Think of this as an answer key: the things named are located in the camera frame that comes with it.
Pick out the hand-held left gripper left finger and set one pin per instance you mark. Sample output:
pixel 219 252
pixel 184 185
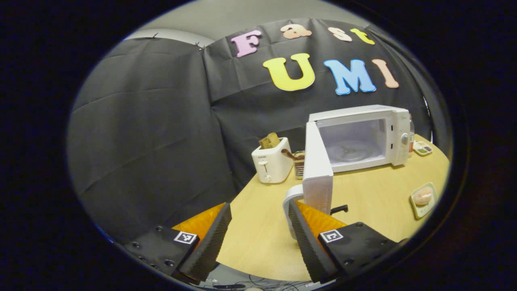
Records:
pixel 208 246

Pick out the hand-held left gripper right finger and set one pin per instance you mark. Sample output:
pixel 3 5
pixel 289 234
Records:
pixel 309 246

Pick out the white microwave oven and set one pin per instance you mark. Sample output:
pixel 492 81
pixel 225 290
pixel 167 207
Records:
pixel 317 169

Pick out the pinkish bread roll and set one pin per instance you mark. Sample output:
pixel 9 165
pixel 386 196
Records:
pixel 423 196

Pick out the white toaster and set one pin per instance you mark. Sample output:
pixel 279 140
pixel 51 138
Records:
pixel 274 163

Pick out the brown wooden spoon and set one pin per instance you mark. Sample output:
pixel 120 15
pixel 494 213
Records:
pixel 288 154

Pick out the glass turntable plate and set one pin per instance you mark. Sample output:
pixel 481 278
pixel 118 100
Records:
pixel 351 152

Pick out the brown bread slice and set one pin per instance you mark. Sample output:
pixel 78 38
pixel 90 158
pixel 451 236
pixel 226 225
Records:
pixel 270 140

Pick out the pale green rectangular tray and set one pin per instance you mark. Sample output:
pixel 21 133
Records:
pixel 420 210

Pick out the black backdrop cloth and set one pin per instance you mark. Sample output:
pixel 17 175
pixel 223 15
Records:
pixel 141 121

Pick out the white sectioned plate with grains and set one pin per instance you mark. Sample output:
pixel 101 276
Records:
pixel 422 148

